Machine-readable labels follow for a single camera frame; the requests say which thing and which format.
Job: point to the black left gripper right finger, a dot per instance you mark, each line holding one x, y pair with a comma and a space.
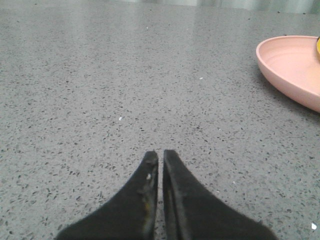
194, 213

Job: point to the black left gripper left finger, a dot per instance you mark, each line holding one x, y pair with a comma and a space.
129, 215

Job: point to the yellow banana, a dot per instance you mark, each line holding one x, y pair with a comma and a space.
318, 46

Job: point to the pink plate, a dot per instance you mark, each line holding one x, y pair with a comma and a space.
292, 65

